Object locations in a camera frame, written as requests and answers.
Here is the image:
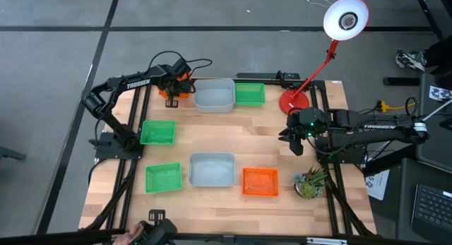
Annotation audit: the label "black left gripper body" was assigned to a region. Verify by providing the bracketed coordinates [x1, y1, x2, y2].
[157, 64, 195, 108]

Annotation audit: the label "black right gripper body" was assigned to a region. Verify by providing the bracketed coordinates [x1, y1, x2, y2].
[286, 107, 328, 157]

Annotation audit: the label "green plastic mesh basket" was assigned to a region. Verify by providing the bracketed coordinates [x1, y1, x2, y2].
[234, 82, 266, 107]
[139, 119, 177, 146]
[145, 162, 184, 194]

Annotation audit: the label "red desk lamp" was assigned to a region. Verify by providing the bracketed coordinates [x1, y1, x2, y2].
[278, 0, 370, 116]

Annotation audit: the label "potted succulent plant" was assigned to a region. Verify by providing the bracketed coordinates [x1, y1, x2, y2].
[292, 166, 330, 200]

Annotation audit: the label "white paper sheet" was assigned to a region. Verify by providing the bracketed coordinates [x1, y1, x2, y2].
[365, 168, 391, 202]

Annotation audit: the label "black floor bar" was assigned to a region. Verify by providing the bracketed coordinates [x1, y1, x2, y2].
[383, 76, 420, 86]

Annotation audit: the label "black and silver edge bar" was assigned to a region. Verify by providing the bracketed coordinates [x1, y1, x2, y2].
[0, 229, 452, 245]

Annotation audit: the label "person's shoe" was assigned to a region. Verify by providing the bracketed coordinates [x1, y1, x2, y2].
[395, 49, 428, 73]

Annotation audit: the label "dark desk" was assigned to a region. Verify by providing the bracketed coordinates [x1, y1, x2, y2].
[394, 157, 452, 245]

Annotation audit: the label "black cabinet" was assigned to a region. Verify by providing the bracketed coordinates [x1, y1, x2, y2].
[415, 73, 452, 174]

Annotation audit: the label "white paper with black print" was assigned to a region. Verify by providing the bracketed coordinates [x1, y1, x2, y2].
[429, 85, 452, 102]

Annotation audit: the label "person's leg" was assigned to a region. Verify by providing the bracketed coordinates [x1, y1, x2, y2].
[423, 36, 452, 80]

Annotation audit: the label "black keyboard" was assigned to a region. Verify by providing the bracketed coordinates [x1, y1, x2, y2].
[410, 183, 452, 244]

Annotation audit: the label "person's hand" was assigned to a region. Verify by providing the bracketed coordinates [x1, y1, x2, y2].
[112, 223, 145, 245]

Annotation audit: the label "black diagonal stand leg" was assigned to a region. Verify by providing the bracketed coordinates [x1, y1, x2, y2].
[412, 0, 445, 41]

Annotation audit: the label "grey floor object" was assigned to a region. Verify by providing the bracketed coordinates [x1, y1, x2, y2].
[0, 145, 28, 162]

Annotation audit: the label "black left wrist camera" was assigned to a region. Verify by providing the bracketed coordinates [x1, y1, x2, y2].
[172, 58, 192, 76]

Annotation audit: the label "black aluminium frame rails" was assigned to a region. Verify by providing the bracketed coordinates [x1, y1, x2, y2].
[309, 80, 375, 236]
[79, 76, 160, 235]

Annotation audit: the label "black aluminium frame crossbar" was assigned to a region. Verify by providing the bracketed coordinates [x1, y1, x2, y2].
[190, 76, 326, 88]

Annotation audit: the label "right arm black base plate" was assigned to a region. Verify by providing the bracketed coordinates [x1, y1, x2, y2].
[316, 135, 367, 165]

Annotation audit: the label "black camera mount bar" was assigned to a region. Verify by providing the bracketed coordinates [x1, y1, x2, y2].
[236, 71, 301, 81]

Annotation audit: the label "yellow power cable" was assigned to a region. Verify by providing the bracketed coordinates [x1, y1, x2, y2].
[376, 100, 409, 112]

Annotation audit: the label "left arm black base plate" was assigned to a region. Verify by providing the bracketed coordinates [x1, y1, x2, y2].
[90, 131, 145, 160]

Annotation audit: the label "thick white cable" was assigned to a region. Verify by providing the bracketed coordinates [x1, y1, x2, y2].
[422, 99, 452, 121]

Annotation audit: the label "black teleoperation handle device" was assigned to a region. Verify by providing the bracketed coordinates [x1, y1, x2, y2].
[132, 209, 178, 245]

